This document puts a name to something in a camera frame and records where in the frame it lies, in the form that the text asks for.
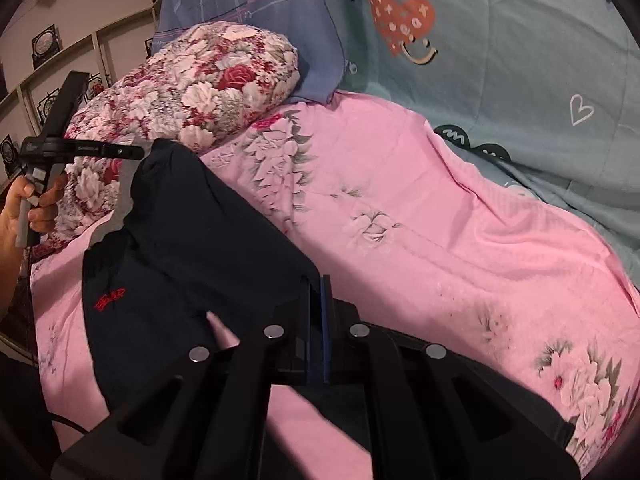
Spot dark navy pants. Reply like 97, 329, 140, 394
82, 140, 320, 410

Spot person's left forearm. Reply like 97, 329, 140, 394
0, 229, 25, 318

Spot person's left hand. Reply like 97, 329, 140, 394
1, 174, 67, 248

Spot red floral pillow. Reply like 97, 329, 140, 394
29, 20, 302, 261

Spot pink floral bed sheet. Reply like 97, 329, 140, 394
32, 92, 639, 479

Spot blue-purple plaid pillow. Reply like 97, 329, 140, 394
152, 0, 345, 104

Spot teal heart-print quilt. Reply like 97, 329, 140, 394
326, 0, 639, 278

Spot black cable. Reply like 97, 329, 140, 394
44, 408, 91, 436

